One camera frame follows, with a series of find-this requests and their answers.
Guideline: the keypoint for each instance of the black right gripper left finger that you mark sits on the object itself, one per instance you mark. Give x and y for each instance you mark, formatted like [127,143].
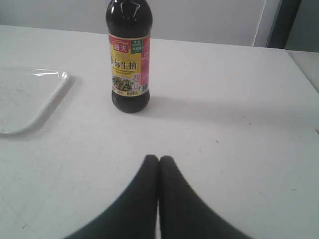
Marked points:
[133,215]

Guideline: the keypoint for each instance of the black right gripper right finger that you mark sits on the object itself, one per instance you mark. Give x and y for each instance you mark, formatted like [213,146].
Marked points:
[183,214]

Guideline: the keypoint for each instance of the soy sauce bottle gold cap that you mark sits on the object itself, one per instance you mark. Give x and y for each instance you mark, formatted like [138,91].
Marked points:
[129,24]

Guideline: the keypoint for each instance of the white plastic tray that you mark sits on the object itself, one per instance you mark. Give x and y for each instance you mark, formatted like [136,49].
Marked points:
[25,95]

